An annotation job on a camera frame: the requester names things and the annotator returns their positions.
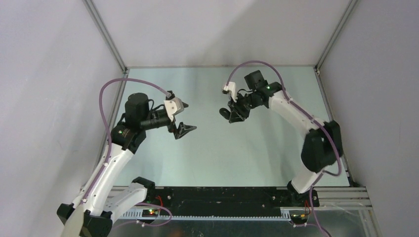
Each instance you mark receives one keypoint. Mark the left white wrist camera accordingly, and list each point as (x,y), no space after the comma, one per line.
(175,102)

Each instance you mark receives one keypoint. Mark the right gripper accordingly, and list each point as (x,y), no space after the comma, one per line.
(239,116)

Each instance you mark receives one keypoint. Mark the left controller board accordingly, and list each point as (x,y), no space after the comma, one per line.
(149,213)

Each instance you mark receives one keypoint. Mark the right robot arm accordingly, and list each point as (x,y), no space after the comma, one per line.
(322,145)

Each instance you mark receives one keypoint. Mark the black charging case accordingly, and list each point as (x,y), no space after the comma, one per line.
(225,113)

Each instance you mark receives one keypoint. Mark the right controller board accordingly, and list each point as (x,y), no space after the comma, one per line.
(300,216)

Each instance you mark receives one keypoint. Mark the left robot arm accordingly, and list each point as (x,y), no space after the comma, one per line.
(92,213)

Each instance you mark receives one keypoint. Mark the controller board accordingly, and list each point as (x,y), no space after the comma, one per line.
(149,213)
(300,216)

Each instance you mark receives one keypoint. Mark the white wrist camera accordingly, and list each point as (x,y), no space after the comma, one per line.
(230,88)
(175,102)

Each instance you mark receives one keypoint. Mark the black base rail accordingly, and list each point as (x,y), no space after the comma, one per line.
(230,201)

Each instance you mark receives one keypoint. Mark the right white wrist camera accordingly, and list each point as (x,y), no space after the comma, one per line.
(230,88)

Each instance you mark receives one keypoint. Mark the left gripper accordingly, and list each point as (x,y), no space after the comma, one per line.
(182,129)

